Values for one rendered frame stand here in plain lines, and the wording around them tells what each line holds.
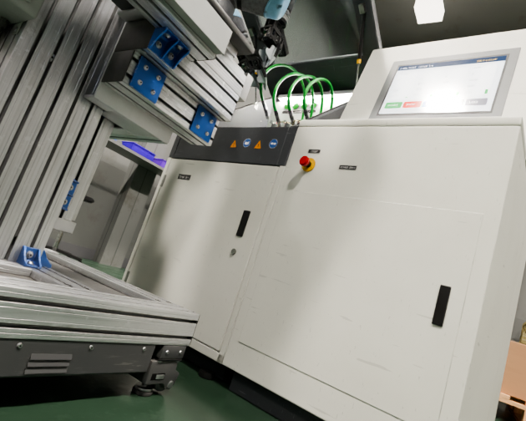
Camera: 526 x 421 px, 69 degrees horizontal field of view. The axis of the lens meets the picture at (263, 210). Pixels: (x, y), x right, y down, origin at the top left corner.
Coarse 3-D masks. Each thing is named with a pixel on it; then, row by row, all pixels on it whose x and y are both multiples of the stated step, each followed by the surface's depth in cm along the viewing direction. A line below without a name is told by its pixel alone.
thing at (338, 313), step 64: (384, 64) 171; (320, 128) 137; (384, 128) 122; (448, 128) 110; (512, 128) 100; (320, 192) 128; (384, 192) 114; (448, 192) 104; (512, 192) 103; (256, 256) 134; (320, 256) 120; (384, 256) 108; (448, 256) 98; (512, 256) 122; (256, 320) 125; (320, 320) 113; (384, 320) 102; (448, 320) 94; (256, 384) 122; (320, 384) 107; (384, 384) 97; (448, 384) 89
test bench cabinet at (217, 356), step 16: (272, 192) 140; (144, 224) 177; (256, 240) 136; (240, 288) 133; (240, 304) 132; (192, 352) 146; (208, 352) 132; (224, 352) 129; (208, 368) 139; (224, 368) 135
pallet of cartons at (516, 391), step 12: (516, 348) 258; (516, 360) 256; (504, 372) 257; (516, 372) 254; (504, 384) 255; (516, 384) 252; (504, 396) 249; (516, 396) 250; (516, 408) 294; (516, 420) 270
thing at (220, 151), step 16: (224, 128) 167; (240, 128) 161; (256, 128) 156; (272, 128) 150; (288, 128) 146; (224, 144) 164; (240, 144) 158; (208, 160) 168; (224, 160) 160; (240, 160) 155; (256, 160) 149; (272, 160) 145
